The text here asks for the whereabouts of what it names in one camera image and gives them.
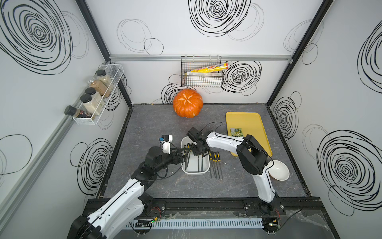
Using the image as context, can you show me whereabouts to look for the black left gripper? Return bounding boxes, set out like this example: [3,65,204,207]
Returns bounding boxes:
[153,146,189,174]

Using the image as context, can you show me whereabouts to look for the white plastic storage box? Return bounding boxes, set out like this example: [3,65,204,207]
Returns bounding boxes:
[181,151,210,176]

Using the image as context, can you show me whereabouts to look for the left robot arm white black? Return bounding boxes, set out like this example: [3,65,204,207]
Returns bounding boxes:
[67,146,185,239]

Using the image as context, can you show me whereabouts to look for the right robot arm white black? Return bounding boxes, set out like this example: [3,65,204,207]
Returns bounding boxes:
[187,127,277,211]

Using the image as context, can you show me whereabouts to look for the green snack packet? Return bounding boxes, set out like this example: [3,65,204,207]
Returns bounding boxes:
[230,128,243,137]

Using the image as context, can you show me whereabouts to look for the orange pumpkin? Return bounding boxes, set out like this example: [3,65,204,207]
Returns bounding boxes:
[173,89,204,118]

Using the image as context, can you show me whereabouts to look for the yellow tray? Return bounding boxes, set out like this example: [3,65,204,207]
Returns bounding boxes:
[226,112,273,156]

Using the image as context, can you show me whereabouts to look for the yellow tube package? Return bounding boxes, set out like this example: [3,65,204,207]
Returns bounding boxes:
[188,63,229,73]

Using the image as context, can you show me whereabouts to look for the orange white bowl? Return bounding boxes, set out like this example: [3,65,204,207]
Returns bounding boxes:
[266,160,290,181]

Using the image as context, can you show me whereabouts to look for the spice jar white contents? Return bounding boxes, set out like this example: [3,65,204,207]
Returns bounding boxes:
[80,94,101,116]

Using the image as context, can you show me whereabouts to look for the clear acrylic spice shelf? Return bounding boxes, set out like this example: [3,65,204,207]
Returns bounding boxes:
[72,64,124,129]

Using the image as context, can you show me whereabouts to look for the spice jar brown contents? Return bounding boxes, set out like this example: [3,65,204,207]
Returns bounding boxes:
[88,79,111,98]

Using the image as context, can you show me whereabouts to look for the spice jar black lid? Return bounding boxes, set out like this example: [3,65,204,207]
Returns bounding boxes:
[85,87,102,103]
[95,69,112,87]

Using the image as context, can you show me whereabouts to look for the dark sauce bottle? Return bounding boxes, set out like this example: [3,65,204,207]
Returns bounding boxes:
[64,106,92,119]

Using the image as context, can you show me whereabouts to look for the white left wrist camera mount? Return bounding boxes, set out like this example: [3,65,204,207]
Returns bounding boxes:
[159,134,173,154]

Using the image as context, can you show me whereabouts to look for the grey slotted cable duct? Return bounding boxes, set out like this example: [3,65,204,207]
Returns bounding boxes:
[125,218,264,231]

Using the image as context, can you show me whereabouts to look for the black wire wall basket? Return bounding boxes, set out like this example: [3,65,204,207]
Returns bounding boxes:
[181,55,223,88]

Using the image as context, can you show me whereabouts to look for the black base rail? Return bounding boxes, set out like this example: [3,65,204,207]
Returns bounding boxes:
[85,197,326,218]

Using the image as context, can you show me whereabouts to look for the aluminium wall rail back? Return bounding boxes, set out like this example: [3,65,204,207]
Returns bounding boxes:
[109,54,293,63]

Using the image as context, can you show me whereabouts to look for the aluminium wall rail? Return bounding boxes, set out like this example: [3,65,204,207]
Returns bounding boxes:
[1,112,77,229]
[109,54,293,63]

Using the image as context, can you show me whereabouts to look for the aluminium wall rail left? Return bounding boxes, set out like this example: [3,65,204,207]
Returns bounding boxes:
[1,112,77,229]

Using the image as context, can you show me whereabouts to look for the black corner frame post right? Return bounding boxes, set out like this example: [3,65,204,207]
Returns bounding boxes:
[266,0,334,106]

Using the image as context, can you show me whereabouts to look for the black corner frame post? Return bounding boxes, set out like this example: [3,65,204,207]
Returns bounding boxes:
[75,0,133,109]
[266,0,334,106]

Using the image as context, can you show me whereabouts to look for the black corner frame post left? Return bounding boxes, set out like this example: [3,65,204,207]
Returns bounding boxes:
[75,0,133,109]

